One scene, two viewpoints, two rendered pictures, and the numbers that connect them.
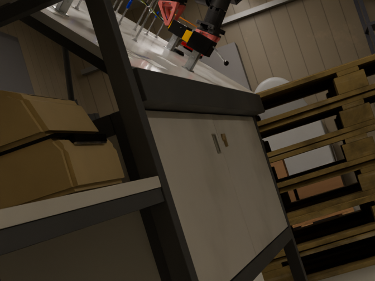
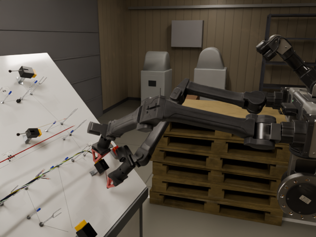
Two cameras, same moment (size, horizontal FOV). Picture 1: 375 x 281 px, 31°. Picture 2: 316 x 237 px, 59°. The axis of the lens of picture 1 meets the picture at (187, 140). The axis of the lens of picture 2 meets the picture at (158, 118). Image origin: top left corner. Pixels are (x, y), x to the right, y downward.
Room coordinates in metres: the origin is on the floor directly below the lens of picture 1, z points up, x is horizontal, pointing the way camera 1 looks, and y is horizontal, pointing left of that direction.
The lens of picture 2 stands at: (0.89, -0.48, 1.74)
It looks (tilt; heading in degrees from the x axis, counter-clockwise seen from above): 17 degrees down; 5
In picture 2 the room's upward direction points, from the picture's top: 1 degrees clockwise
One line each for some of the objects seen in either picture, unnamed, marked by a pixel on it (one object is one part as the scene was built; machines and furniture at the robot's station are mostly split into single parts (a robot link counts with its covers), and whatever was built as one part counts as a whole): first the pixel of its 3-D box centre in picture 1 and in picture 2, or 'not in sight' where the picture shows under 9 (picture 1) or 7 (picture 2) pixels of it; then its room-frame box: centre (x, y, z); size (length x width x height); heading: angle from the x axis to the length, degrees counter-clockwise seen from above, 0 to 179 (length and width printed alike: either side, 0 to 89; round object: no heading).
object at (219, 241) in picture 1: (202, 195); not in sight; (1.55, 0.00, 0.60); 0.55 x 0.02 x 0.39; 163
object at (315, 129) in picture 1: (295, 144); (210, 80); (7.46, -1.11, 0.75); 0.74 x 0.63 x 1.51; 80
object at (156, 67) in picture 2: not in sight; (156, 81); (7.52, 0.18, 0.70); 0.69 x 0.59 x 1.40; 167
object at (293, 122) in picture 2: not in sight; (294, 133); (1.75, -0.84, 1.45); 0.09 x 0.08 x 0.12; 170
